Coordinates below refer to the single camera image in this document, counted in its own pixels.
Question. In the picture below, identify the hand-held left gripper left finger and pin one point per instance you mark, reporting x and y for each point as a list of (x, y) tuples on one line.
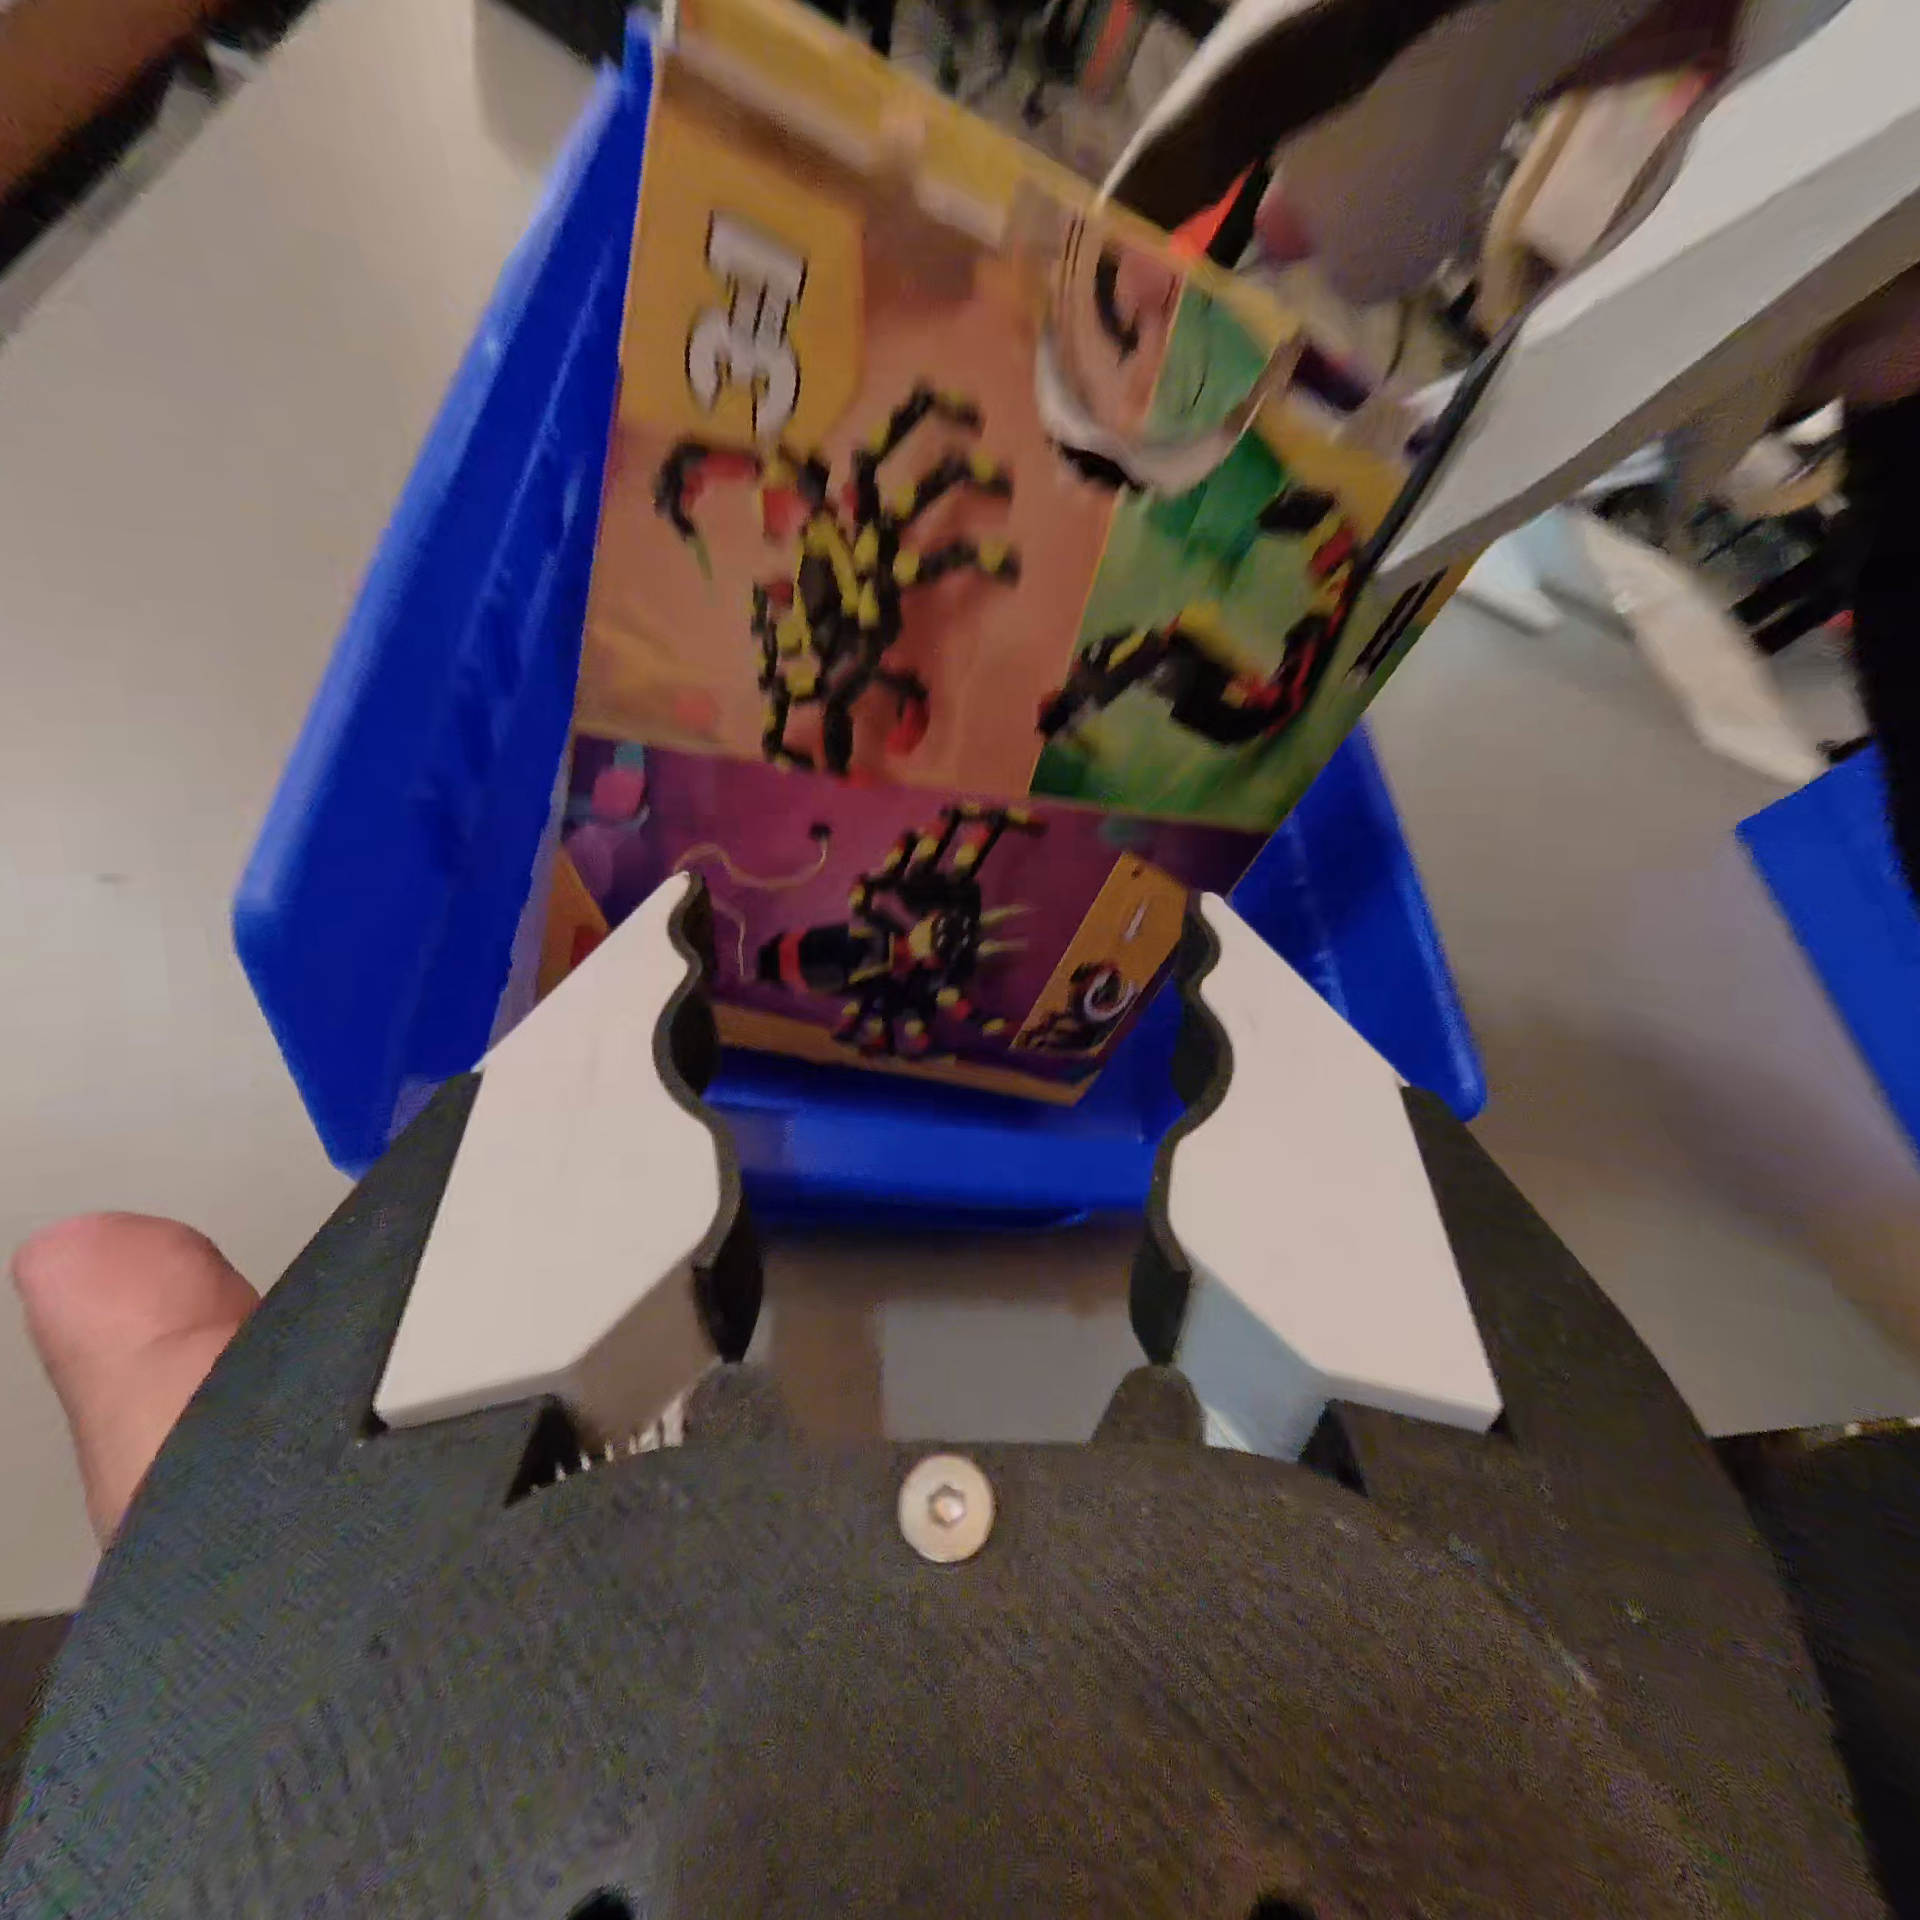
[(555, 1172)]

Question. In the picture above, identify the colourful lego box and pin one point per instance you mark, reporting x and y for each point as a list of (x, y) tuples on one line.
[(720, 376)]

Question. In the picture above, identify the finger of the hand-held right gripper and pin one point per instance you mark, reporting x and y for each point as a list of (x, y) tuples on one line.
[(1723, 271), (1394, 165)]

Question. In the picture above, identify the clear plastic bag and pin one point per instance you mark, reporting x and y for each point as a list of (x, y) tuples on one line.
[(1125, 405)]

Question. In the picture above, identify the white paper sheet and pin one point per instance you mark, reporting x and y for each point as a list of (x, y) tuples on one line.
[(1693, 661)]

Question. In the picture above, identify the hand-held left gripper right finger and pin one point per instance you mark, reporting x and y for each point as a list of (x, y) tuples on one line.
[(1318, 1200)]

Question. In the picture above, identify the person's left hand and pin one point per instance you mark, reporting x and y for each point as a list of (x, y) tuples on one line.
[(129, 1335)]

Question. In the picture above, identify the blue plastic bin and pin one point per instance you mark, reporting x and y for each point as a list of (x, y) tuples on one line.
[(1844, 901), (421, 750)]

